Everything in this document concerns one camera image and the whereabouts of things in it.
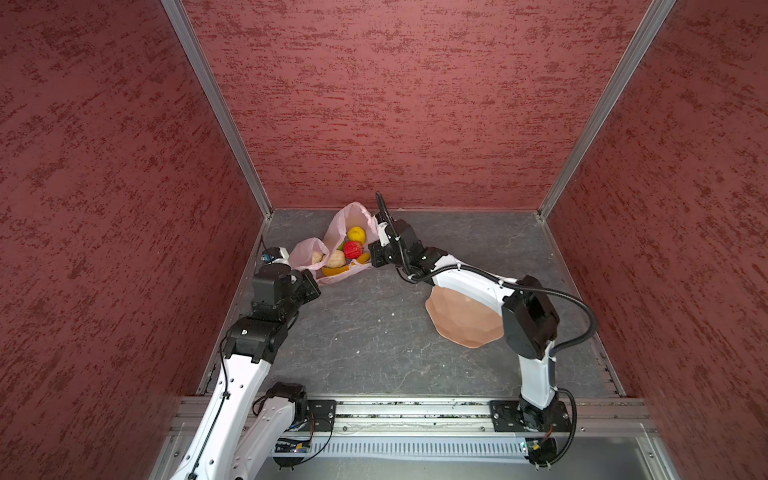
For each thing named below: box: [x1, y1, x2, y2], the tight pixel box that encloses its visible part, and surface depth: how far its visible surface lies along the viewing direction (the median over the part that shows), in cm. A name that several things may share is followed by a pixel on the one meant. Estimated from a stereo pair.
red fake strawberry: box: [343, 240, 363, 259], surface depth 105 cm
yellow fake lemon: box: [347, 226, 366, 244], surface depth 108 cm
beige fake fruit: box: [327, 250, 347, 268], surface depth 102 cm
